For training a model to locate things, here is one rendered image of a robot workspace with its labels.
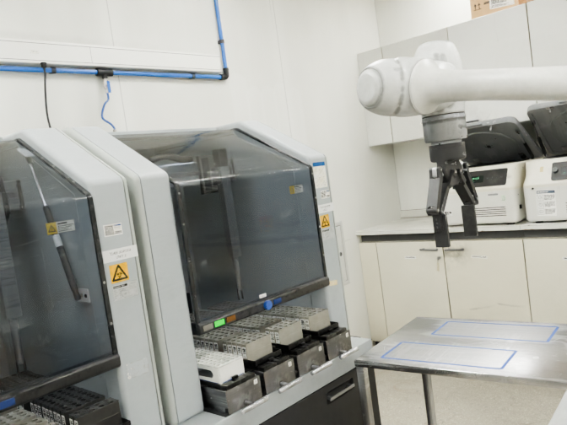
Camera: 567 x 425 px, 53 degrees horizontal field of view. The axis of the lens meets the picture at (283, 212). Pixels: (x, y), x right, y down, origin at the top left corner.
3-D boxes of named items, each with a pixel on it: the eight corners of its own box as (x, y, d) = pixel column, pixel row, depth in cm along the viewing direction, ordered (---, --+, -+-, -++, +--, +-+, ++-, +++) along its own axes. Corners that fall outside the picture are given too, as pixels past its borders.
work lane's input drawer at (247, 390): (104, 380, 205) (99, 356, 204) (137, 367, 215) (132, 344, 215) (239, 419, 155) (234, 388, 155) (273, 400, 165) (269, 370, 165)
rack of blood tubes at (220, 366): (161, 373, 182) (158, 355, 182) (186, 363, 189) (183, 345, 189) (221, 389, 162) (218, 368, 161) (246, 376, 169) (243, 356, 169)
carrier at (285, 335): (299, 336, 196) (296, 320, 195) (303, 337, 194) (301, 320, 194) (276, 347, 187) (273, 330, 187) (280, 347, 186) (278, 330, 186)
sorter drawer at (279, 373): (139, 366, 216) (136, 343, 216) (169, 354, 226) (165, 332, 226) (277, 398, 166) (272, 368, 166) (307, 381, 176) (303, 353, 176)
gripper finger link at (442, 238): (446, 213, 116) (445, 213, 116) (450, 246, 117) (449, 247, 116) (433, 213, 118) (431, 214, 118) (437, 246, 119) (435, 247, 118)
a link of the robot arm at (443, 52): (435, 118, 128) (400, 121, 119) (427, 49, 127) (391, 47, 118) (478, 110, 120) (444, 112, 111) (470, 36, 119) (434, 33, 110)
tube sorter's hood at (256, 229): (107, 322, 196) (78, 140, 192) (235, 282, 240) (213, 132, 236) (200, 336, 161) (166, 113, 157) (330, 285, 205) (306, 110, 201)
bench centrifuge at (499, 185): (433, 228, 370) (420, 130, 366) (476, 213, 414) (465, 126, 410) (517, 224, 331) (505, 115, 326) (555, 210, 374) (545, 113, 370)
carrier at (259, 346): (268, 351, 185) (266, 333, 184) (272, 352, 183) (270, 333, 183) (243, 363, 176) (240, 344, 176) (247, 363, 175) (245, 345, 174)
